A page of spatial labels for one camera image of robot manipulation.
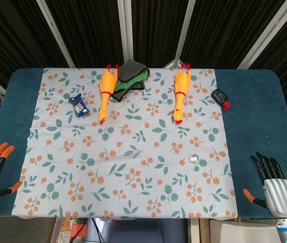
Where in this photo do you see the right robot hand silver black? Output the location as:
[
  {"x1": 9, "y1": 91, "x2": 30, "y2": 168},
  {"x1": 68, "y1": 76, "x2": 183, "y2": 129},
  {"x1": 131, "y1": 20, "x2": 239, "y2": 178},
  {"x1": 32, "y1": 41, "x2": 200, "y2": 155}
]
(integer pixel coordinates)
[{"x1": 243, "y1": 151, "x2": 287, "y2": 218}]

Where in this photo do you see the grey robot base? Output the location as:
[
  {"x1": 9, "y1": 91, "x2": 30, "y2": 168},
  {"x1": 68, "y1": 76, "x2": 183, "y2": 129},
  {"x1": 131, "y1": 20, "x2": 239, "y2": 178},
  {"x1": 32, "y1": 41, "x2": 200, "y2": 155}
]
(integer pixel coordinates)
[{"x1": 86, "y1": 218, "x2": 188, "y2": 243}]

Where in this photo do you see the beige box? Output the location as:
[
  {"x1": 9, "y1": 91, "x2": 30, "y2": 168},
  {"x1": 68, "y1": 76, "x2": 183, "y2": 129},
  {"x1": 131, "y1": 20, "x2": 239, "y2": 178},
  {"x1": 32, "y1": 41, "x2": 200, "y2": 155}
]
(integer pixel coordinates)
[{"x1": 209, "y1": 219, "x2": 280, "y2": 243}]

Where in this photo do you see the blue felt table cover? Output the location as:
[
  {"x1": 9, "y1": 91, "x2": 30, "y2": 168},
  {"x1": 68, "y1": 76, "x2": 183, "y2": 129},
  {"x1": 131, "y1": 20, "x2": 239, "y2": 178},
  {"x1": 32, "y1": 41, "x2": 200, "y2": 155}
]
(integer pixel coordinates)
[{"x1": 0, "y1": 68, "x2": 287, "y2": 219}]

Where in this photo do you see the brown cardboard box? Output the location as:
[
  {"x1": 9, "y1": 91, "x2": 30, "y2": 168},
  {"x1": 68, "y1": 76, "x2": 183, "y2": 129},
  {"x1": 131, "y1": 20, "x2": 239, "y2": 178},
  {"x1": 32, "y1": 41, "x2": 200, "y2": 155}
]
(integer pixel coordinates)
[{"x1": 56, "y1": 218, "x2": 73, "y2": 243}]

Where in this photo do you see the orange box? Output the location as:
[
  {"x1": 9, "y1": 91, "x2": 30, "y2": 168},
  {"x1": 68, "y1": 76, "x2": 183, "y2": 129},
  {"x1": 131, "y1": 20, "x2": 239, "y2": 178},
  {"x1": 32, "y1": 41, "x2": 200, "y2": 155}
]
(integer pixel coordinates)
[{"x1": 71, "y1": 222, "x2": 88, "y2": 238}]

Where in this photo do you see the blue snack packet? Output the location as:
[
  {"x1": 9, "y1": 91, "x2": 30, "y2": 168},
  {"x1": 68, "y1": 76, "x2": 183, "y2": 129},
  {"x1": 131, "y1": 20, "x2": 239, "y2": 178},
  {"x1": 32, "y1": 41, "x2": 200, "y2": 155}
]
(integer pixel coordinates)
[{"x1": 68, "y1": 93, "x2": 90, "y2": 118}]

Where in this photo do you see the black device with red cap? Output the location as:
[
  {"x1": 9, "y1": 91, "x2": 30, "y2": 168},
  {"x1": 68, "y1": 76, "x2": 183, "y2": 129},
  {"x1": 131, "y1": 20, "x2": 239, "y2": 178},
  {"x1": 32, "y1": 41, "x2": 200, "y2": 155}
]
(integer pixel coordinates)
[{"x1": 211, "y1": 88, "x2": 232, "y2": 111}]

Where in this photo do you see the floral print tablecloth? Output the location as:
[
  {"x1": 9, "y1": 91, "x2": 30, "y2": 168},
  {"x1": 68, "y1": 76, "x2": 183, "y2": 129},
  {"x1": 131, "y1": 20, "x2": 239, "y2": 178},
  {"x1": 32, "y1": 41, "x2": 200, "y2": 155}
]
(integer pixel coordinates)
[{"x1": 11, "y1": 67, "x2": 239, "y2": 220}]

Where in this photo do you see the yellow rubber chicken toy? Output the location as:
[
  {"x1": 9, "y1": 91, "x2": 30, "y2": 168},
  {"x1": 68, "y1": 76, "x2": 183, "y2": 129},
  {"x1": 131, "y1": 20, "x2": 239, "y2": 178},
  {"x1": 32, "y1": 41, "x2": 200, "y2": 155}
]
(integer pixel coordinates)
[
  {"x1": 171, "y1": 62, "x2": 192, "y2": 125},
  {"x1": 97, "y1": 64, "x2": 120, "y2": 125}
]

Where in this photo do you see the grey and green cloth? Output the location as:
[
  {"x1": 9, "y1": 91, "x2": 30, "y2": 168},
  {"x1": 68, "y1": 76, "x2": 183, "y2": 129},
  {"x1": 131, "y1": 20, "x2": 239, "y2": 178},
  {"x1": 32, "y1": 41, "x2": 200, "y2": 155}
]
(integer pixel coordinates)
[{"x1": 110, "y1": 60, "x2": 150, "y2": 103}]

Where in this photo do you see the dark pleated curtain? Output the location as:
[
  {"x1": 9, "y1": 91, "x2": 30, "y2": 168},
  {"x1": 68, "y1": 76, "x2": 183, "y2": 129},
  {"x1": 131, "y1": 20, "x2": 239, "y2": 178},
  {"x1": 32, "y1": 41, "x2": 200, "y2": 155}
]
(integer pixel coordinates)
[{"x1": 0, "y1": 0, "x2": 287, "y2": 127}]

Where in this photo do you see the white frame post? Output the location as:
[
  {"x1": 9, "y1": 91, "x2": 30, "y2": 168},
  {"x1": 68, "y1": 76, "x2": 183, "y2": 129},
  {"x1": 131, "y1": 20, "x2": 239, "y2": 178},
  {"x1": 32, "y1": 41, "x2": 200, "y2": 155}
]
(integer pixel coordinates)
[
  {"x1": 36, "y1": 0, "x2": 76, "y2": 68},
  {"x1": 117, "y1": 0, "x2": 134, "y2": 62},
  {"x1": 236, "y1": 0, "x2": 287, "y2": 69},
  {"x1": 163, "y1": 0, "x2": 197, "y2": 69}
]

